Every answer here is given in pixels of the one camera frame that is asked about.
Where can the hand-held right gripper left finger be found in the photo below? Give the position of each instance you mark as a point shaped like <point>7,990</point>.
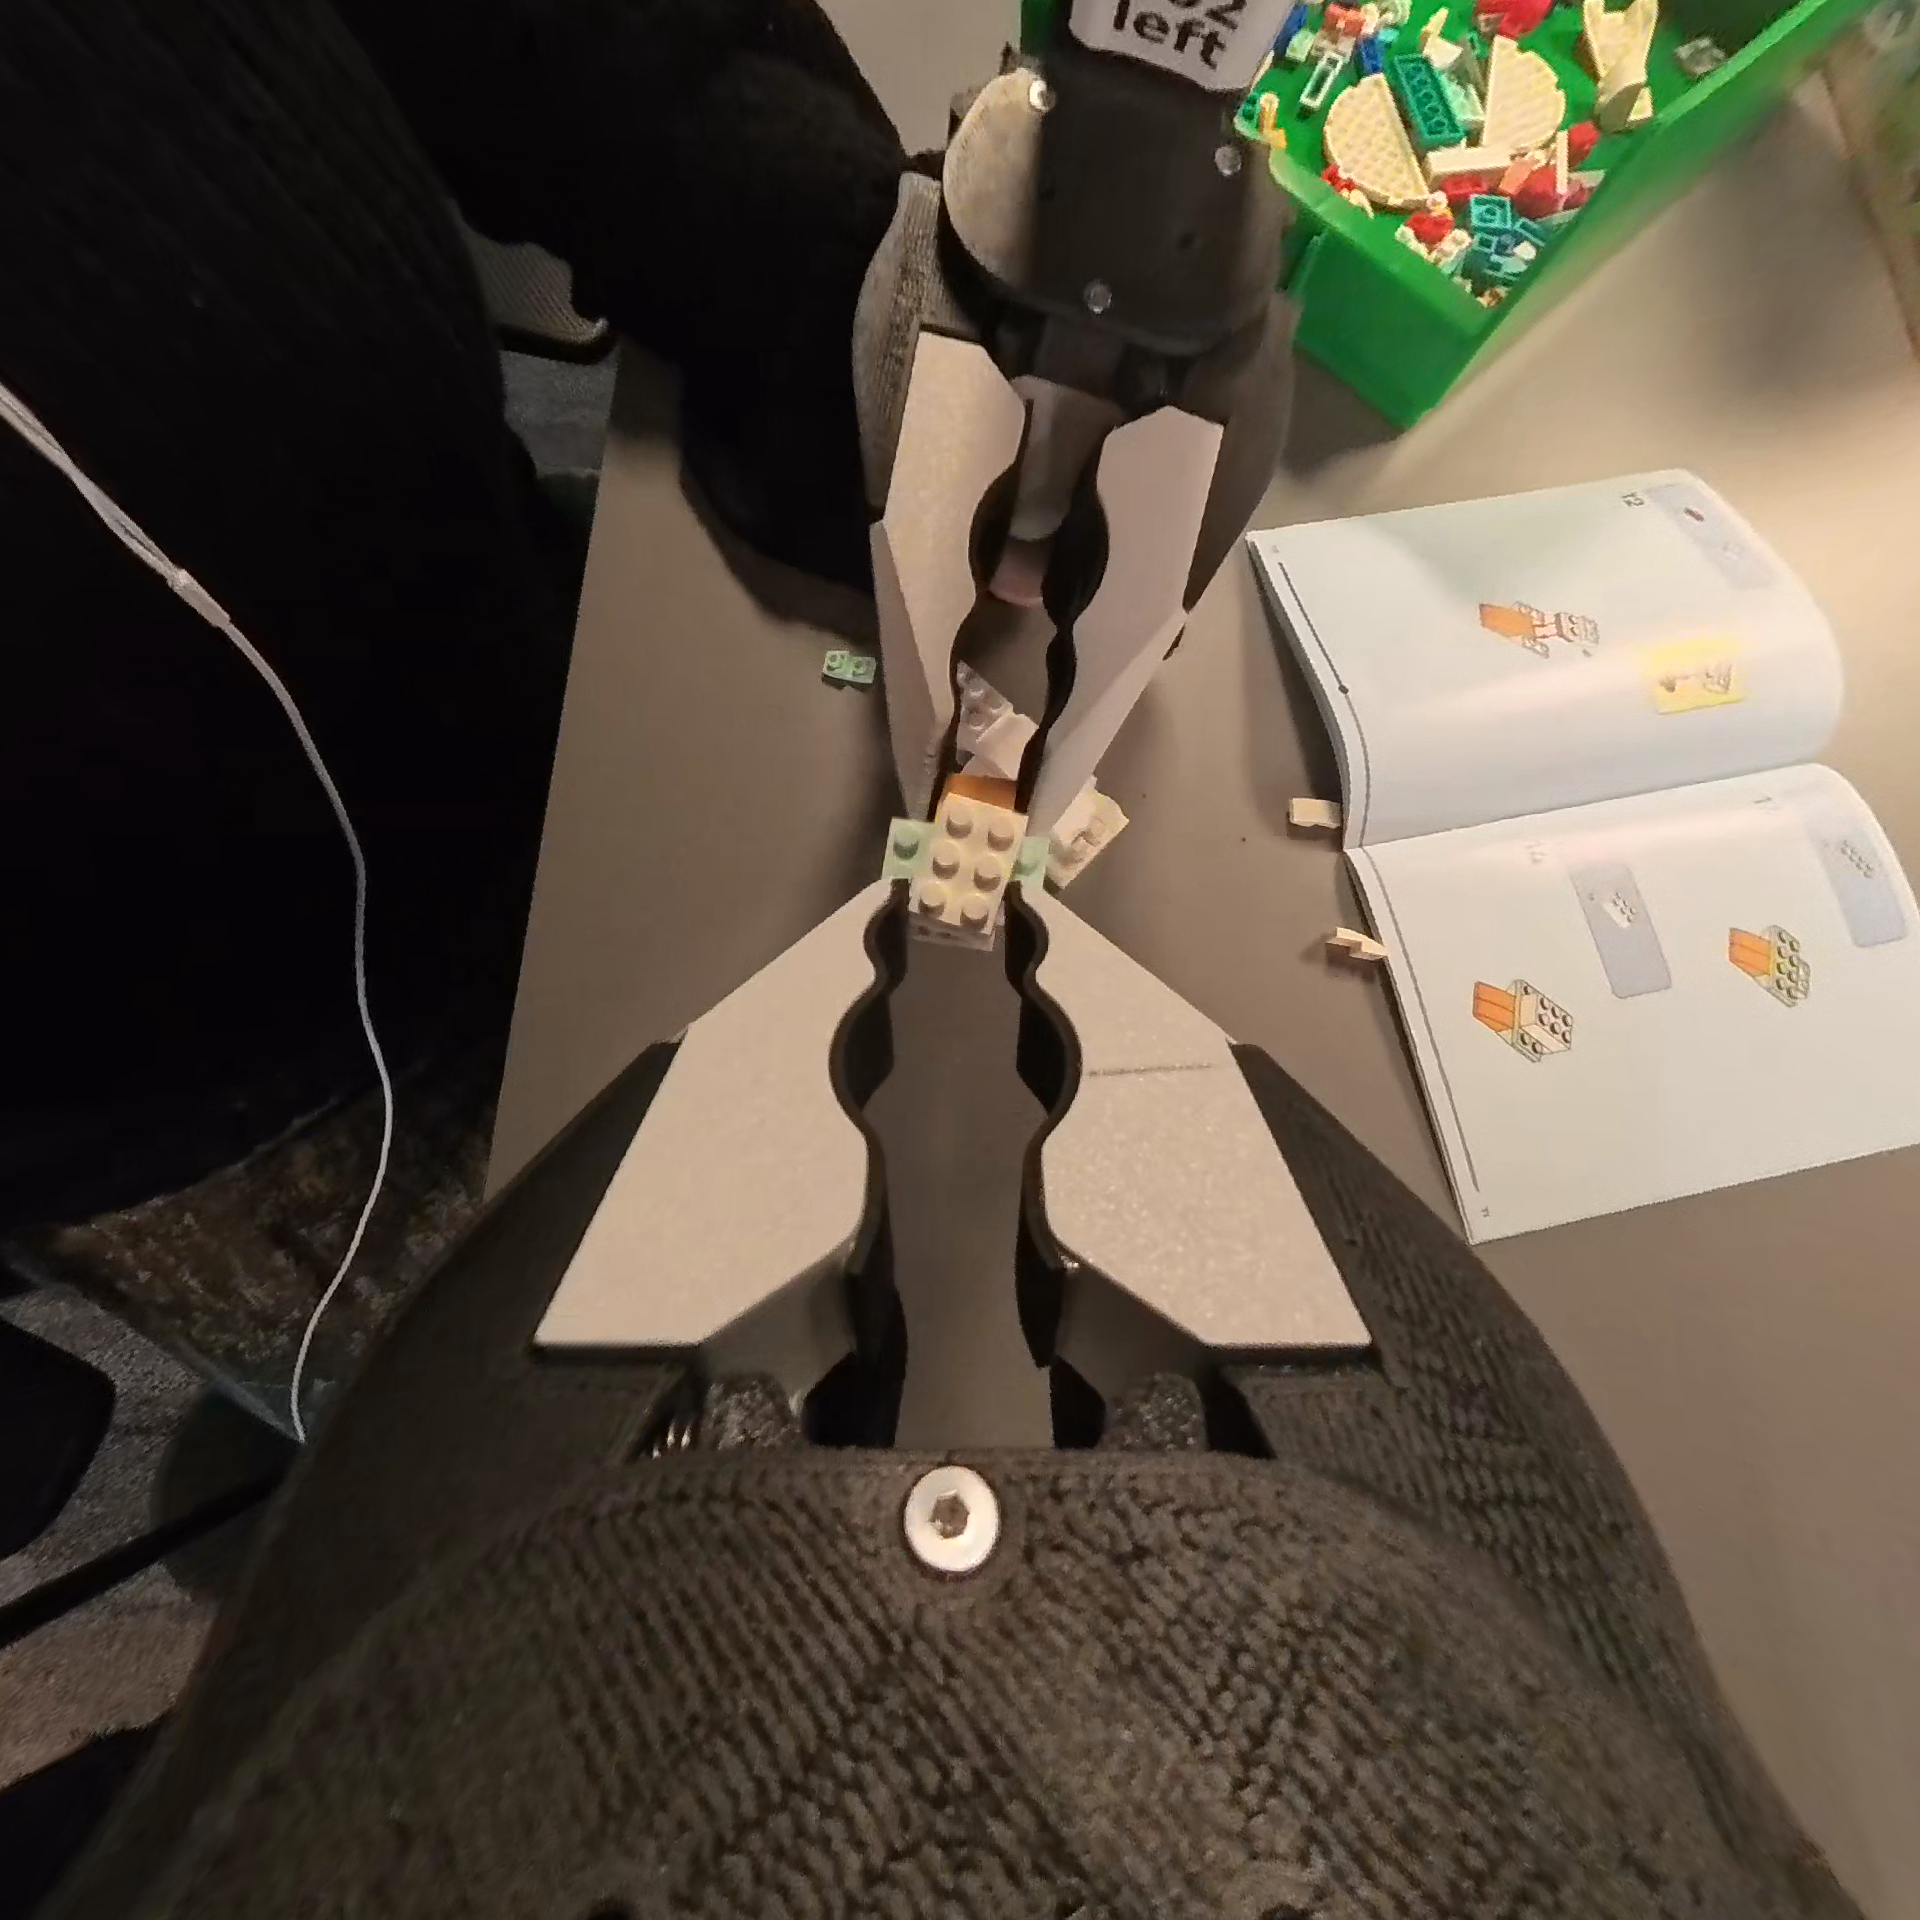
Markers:
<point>705,1200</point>

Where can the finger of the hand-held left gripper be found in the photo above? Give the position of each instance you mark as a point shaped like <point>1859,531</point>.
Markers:
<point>921,494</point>
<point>1155,540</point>

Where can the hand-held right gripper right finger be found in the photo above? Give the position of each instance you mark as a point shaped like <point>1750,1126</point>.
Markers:
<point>1200,1200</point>

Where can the white lego piece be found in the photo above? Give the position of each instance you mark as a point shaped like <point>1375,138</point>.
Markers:
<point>991,728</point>
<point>1084,849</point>

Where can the green plastic bin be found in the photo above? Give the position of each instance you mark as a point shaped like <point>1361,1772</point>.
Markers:
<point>1395,358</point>

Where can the light green lego plate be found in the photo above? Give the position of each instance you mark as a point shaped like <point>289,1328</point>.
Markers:
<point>907,853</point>

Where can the white and orange lego assembly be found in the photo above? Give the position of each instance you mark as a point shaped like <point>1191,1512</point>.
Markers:
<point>960,869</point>

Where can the small green lego piece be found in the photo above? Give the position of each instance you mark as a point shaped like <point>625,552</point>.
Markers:
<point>849,666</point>

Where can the small beige lego piece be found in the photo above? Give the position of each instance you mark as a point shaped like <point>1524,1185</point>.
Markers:
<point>1315,811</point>
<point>1355,944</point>

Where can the pile of loose lego pieces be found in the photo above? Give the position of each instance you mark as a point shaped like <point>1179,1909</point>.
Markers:
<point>1485,134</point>

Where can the yellow lego set box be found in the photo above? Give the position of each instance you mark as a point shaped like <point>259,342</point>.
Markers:
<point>1899,181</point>

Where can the person's left hand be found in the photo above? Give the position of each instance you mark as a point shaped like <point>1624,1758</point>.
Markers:
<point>1029,570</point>

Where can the open instruction booklet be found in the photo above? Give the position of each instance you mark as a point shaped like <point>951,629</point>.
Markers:
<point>1575,1080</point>

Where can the grey office chair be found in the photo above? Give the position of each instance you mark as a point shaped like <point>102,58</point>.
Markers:
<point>534,292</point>

